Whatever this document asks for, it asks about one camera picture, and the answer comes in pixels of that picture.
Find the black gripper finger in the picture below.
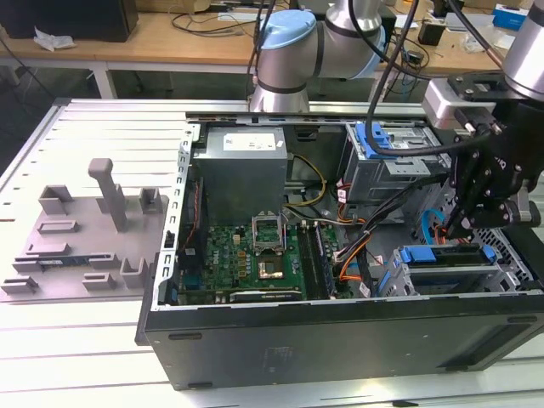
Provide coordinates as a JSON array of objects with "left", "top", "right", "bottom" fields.
[
  {"left": 445, "top": 147, "right": 493, "bottom": 238},
  {"left": 456, "top": 196, "right": 519, "bottom": 240}
]

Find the blue data wire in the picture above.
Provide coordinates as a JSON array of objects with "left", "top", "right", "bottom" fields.
[{"left": 419, "top": 207, "right": 448, "bottom": 247}]

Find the hard disk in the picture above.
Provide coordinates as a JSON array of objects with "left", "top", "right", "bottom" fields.
[{"left": 377, "top": 244, "right": 499, "bottom": 295}]

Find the silver disk bay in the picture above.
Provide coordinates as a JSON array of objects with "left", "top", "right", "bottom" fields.
[{"left": 380, "top": 244, "right": 526, "bottom": 298}]

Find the silver drive cage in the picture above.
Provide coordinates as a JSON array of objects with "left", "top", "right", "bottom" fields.
[{"left": 342, "top": 122, "right": 454, "bottom": 218}]

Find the blue plastic drive latch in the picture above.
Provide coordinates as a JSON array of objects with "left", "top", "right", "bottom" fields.
[{"left": 354, "top": 122, "right": 401, "bottom": 161}]

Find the blue white carton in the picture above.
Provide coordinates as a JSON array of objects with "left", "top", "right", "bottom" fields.
[{"left": 492, "top": 3, "right": 530, "bottom": 31}]

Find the small black device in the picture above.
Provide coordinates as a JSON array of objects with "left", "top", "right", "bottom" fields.
[{"left": 418, "top": 20, "right": 445, "bottom": 47}]

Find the black RAM slot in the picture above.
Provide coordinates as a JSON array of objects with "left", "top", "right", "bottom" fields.
[
  {"left": 312, "top": 221, "right": 332, "bottom": 298},
  {"left": 317, "top": 223, "right": 339, "bottom": 298},
  {"left": 302, "top": 221, "right": 324, "bottom": 298},
  {"left": 296, "top": 221, "right": 318, "bottom": 298}
]

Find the CPU socket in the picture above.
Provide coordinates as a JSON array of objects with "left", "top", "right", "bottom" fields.
[{"left": 257, "top": 252, "right": 284, "bottom": 281}]

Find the metal socket cover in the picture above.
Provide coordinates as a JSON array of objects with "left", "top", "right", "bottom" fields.
[{"left": 252, "top": 210, "right": 285, "bottom": 257}]

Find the grey power supply unit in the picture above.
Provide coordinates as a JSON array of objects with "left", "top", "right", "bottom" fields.
[{"left": 193, "top": 126, "right": 290, "bottom": 226}]

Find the black open PC case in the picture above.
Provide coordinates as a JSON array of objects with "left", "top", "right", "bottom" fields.
[{"left": 134, "top": 110, "right": 544, "bottom": 392}]

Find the black graphics card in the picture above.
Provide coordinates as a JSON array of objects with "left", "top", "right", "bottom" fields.
[{"left": 229, "top": 289, "right": 306, "bottom": 303}]

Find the green motherboard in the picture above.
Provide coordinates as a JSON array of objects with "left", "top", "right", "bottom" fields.
[{"left": 176, "top": 220, "right": 354, "bottom": 305}]

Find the wooden desk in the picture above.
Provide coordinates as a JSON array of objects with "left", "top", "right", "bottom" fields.
[{"left": 0, "top": 0, "right": 544, "bottom": 101}]

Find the grey parts rack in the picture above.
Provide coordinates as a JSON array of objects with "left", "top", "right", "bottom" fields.
[{"left": 0, "top": 157, "right": 171, "bottom": 303}]

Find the RAM stick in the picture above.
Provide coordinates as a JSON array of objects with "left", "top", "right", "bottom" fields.
[{"left": 37, "top": 254, "right": 93, "bottom": 268}]

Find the large black box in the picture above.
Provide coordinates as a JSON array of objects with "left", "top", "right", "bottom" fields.
[{"left": 0, "top": 0, "right": 139, "bottom": 43}]

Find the crumpled white plastic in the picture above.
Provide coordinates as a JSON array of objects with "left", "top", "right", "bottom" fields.
[{"left": 33, "top": 25, "right": 77, "bottom": 53}]

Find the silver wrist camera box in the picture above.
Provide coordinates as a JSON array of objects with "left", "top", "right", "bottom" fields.
[
  {"left": 515, "top": 186, "right": 544, "bottom": 227},
  {"left": 422, "top": 76, "right": 501, "bottom": 131}
]

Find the black cable bundle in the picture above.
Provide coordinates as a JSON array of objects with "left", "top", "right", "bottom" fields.
[{"left": 356, "top": 173, "right": 451, "bottom": 298}]

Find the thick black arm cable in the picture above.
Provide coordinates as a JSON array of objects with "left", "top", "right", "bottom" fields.
[{"left": 445, "top": 0, "right": 511, "bottom": 65}]

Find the black camera cable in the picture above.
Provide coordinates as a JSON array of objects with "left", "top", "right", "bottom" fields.
[{"left": 367, "top": 0, "right": 501, "bottom": 156}]

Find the orange wire bundle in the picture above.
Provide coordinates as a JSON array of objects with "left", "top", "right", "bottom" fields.
[{"left": 333, "top": 233, "right": 375, "bottom": 284}]

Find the yellow black wire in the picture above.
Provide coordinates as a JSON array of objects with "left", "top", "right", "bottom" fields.
[{"left": 283, "top": 153, "right": 327, "bottom": 210}]

